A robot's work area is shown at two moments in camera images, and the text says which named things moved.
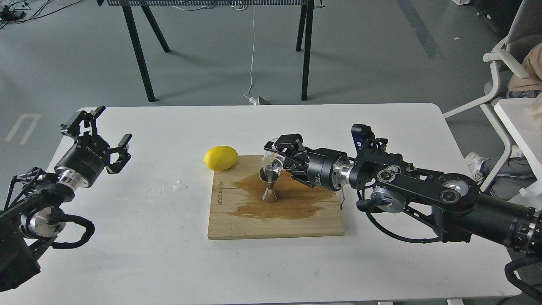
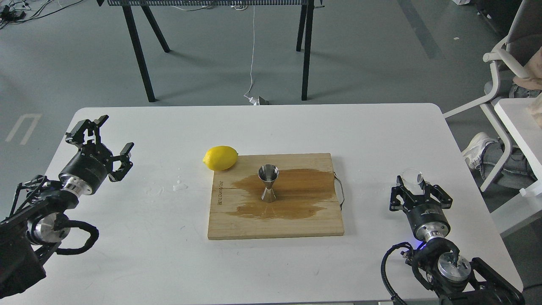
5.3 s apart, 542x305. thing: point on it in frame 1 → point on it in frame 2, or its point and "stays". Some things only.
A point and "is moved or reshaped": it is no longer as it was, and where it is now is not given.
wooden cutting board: (237, 209) stays
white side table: (527, 135) stays
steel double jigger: (270, 175) stays
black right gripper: (327, 168) → (427, 218)
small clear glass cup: (273, 160) is moved or reshaped
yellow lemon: (219, 158) stays
